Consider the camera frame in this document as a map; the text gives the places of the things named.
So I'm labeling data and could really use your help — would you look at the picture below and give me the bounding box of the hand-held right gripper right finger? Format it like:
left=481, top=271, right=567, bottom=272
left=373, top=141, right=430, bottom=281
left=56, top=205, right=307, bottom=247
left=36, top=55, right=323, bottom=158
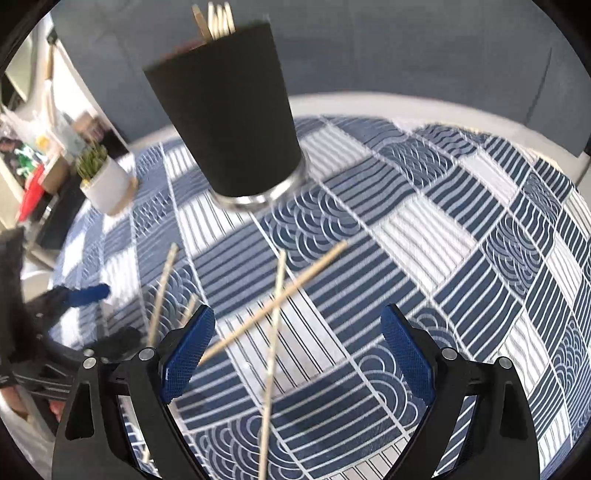
left=379, top=303, right=541, bottom=480

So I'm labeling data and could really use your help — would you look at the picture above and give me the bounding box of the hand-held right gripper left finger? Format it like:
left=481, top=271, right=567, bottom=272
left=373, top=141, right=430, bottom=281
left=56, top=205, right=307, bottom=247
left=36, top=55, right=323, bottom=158
left=52, top=304, right=217, bottom=480

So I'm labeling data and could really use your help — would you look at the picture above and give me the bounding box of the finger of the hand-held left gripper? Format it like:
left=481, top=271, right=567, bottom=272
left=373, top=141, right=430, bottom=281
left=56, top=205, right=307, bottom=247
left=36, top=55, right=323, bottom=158
left=28, top=282, right=112, bottom=320
left=87, top=327, right=144, bottom=363

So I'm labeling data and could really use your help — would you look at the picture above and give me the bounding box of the black cylindrical utensil holder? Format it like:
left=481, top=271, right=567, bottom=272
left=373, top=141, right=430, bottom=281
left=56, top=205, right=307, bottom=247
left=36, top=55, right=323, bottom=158
left=142, top=21, right=308, bottom=213

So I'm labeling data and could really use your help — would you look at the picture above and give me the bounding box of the bunch of wooden chopsticks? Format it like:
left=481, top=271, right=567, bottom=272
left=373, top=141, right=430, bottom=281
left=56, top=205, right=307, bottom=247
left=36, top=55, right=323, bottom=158
left=191, top=1, right=236, bottom=40

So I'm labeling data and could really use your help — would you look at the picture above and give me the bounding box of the person's left hand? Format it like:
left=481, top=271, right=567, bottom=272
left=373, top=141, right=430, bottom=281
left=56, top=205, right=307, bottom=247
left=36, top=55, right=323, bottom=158
left=0, top=387, right=33, bottom=419

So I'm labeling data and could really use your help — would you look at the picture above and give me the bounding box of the small potted plant white pot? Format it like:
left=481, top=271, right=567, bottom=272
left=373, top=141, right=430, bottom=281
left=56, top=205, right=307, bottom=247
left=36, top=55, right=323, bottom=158
left=76, top=143, right=132, bottom=217

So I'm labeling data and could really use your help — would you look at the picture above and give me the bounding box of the red lid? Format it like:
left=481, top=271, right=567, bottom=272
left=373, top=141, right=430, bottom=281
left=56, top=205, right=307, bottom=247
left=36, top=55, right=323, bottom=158
left=18, top=173, right=47, bottom=222

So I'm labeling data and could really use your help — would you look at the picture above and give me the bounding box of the wooden coaster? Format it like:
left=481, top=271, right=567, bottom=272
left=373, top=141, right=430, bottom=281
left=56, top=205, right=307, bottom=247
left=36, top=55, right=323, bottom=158
left=104, top=178, right=139, bottom=217

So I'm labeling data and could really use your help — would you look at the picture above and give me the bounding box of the blue white patterned tablecloth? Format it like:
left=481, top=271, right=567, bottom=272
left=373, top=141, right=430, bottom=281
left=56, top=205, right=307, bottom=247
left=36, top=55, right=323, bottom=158
left=51, top=115, right=591, bottom=480

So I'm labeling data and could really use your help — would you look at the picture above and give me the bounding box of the grey fabric panel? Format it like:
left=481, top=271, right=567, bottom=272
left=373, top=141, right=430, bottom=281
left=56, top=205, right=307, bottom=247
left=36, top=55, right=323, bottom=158
left=48, top=0, right=587, bottom=158

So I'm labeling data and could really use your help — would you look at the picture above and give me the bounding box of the wooden handled hairbrush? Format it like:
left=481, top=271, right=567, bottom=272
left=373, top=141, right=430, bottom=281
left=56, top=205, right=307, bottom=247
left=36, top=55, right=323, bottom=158
left=42, top=44, right=59, bottom=121

